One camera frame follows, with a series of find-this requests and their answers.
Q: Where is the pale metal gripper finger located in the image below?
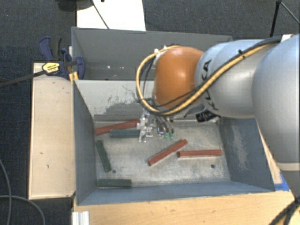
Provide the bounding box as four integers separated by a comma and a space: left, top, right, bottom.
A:
136, 116, 148, 134
139, 125, 156, 143

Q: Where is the dark green flat block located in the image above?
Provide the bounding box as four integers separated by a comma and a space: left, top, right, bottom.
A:
95, 140, 113, 173
97, 179, 133, 188
109, 128, 142, 139

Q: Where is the red-brown flat block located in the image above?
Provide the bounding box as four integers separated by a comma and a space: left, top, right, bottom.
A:
148, 139, 188, 167
94, 119, 141, 136
176, 149, 223, 160

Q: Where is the grey metal bin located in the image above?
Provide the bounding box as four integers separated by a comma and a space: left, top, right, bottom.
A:
71, 26, 276, 206

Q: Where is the pale wood flat board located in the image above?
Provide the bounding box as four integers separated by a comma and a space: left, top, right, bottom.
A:
28, 62, 77, 200

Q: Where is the black cylinder on white bracket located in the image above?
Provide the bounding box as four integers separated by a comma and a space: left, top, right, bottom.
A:
185, 109, 220, 123

